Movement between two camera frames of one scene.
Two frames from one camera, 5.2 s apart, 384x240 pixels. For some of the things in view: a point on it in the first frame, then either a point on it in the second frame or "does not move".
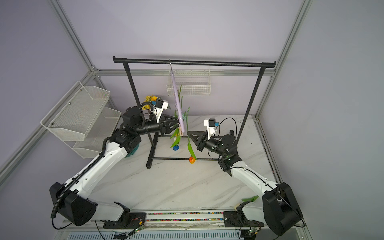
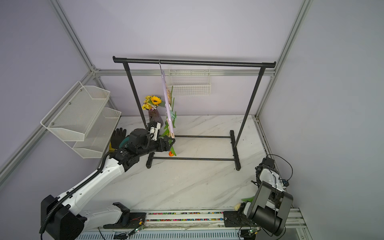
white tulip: x=178 y=109 to x=166 y=131
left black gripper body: x=163 y=128 to x=153 y=146
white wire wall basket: x=190 y=82 does not move
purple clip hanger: x=177 y=102 to x=170 y=119
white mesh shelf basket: x=80 y=119 does not move
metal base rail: x=188 y=223 does not move
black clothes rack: x=256 y=64 does not move
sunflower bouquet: x=152 y=98 does not move
